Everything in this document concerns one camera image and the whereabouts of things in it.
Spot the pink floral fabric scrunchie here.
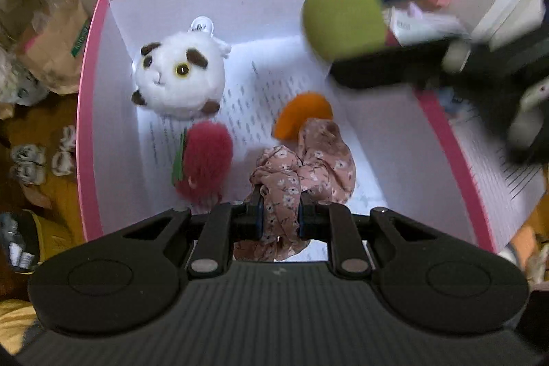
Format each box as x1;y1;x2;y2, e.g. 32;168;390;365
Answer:
234;118;357;262

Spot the green plush ball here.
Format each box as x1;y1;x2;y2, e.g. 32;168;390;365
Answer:
302;0;388;62

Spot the red fuzzy strawberry plush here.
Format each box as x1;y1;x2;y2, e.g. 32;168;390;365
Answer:
171;121;234;204

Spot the pink white storage box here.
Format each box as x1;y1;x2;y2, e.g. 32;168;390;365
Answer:
76;0;502;252

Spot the orange plush ball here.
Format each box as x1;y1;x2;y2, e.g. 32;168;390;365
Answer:
273;92;333;141

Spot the white panda plush ball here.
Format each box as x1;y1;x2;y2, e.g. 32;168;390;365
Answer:
131;16;232;120

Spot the brown paper bag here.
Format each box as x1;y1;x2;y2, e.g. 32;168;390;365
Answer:
15;0;90;96

